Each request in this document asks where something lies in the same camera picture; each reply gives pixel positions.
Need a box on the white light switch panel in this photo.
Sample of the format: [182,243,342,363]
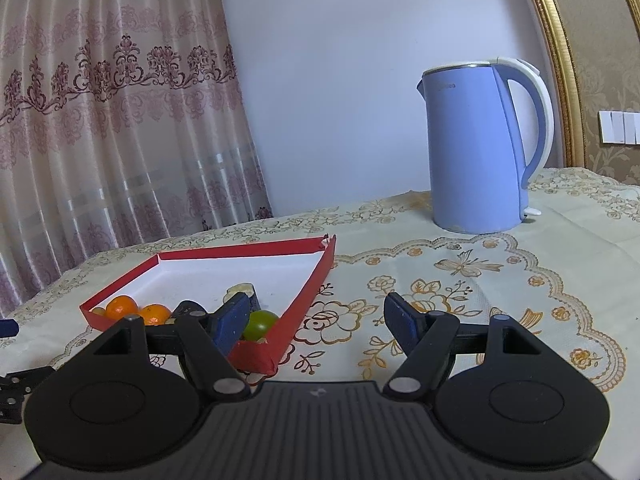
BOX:
[599,109,640,146]

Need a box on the gold curved wall moulding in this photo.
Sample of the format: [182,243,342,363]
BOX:
[517,0,589,169]

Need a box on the red shallow cardboard box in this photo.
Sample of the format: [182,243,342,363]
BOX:
[80,233,337,376]

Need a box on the dark sugarcane piece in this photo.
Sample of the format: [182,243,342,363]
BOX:
[225,282,261,311]

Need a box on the green tomato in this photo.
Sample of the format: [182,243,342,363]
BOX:
[242,310,281,344]

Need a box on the patterned pink curtain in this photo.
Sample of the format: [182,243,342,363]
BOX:
[0,0,274,307]

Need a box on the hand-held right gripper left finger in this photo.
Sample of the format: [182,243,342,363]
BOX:
[62,291,252,403]

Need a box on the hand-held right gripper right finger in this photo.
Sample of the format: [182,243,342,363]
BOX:
[383,291,567,403]

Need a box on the blue electric kettle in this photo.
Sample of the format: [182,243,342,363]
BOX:
[416,56,555,234]

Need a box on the orange mandarin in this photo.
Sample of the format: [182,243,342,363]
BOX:
[139,304,173,326]
[105,296,139,322]

